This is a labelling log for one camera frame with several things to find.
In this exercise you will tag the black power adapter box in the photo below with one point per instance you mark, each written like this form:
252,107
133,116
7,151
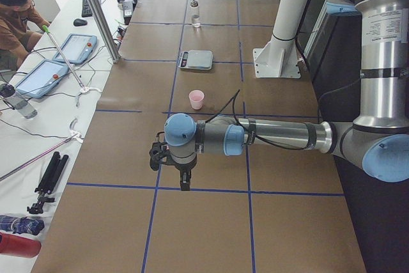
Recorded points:
128,8

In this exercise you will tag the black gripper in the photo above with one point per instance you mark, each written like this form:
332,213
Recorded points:
183,167

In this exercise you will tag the green tipped grabber stick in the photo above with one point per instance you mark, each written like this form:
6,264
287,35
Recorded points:
83,88

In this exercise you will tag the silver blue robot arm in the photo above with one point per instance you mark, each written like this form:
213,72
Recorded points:
376,141

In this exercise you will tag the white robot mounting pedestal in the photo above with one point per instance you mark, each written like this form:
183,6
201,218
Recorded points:
278,58

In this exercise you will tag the clear glass sauce bottle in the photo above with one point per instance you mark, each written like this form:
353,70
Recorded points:
195,16

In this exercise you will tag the red metal bottle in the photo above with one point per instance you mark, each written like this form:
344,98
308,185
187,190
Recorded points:
13,245

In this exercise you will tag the far blue teach pendant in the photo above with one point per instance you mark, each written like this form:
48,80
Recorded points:
78,47

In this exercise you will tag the aluminium frame post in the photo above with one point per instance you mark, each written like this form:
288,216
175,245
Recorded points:
104,30

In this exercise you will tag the near blue teach pendant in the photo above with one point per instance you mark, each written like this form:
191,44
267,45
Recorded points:
41,79

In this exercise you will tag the blue teach pendant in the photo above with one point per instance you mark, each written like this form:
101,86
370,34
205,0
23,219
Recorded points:
78,47
41,79

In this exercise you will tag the white digital kitchen scale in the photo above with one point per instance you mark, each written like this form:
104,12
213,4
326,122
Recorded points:
196,60

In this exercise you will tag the clear water bottle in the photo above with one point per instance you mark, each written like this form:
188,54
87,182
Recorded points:
17,101

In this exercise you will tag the pink grabber stick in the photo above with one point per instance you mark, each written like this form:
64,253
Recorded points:
74,135

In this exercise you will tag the black keyboard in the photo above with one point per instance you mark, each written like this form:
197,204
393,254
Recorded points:
86,9

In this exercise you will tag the seated person brown shirt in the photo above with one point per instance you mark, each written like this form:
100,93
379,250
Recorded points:
16,40

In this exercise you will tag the pink plastic cup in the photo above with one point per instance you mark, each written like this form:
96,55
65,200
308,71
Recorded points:
196,98

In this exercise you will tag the black computer mouse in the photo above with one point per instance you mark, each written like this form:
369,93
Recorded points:
79,22

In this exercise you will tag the black folded tripod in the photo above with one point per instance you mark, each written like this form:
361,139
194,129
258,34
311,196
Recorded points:
48,182

